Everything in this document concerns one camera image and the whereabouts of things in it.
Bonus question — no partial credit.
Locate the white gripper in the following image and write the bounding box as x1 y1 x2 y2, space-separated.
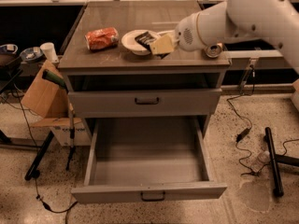
149 13 201 55

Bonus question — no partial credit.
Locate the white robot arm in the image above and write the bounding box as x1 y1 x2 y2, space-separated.
149 0 299 72

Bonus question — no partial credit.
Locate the grey drawer cabinet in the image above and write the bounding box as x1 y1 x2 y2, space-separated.
59 0 230 131

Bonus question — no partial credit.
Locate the closed grey upper drawer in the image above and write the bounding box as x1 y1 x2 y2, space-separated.
68 89 221 118

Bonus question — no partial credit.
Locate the open grey lower drawer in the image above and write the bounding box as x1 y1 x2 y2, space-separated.
72 117 226 203

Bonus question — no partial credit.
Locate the white paper bowl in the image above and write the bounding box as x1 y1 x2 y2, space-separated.
121 30 150 56

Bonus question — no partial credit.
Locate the gold soda can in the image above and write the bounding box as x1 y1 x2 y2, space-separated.
205 43 223 59

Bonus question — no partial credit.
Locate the crushed orange soda can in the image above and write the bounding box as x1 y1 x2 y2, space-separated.
84 27 119 51

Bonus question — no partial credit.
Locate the white paper cup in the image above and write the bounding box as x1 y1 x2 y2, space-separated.
40 42 59 63

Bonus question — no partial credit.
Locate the brown cardboard box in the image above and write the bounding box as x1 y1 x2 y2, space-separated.
21 61 91 146

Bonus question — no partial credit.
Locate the blue bowl with item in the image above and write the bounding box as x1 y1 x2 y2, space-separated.
21 47 44 63

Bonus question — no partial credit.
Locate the clear plastic bottle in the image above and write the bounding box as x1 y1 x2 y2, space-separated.
251 150 270 173

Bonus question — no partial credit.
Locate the blue bowl far left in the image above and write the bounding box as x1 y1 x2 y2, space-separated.
0 44 18 55

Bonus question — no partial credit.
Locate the black chair leg base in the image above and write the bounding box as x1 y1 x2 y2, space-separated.
264 127 299 197

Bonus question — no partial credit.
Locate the black stand leg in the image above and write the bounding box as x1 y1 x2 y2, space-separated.
24 132 54 181

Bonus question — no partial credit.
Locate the green handled tool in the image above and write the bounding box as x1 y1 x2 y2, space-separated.
42 69 67 90

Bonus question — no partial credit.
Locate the black power adapter cable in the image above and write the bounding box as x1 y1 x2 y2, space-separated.
225 66 265 177

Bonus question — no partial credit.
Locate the black floor cable left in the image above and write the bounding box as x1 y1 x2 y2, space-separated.
8 87 78 224

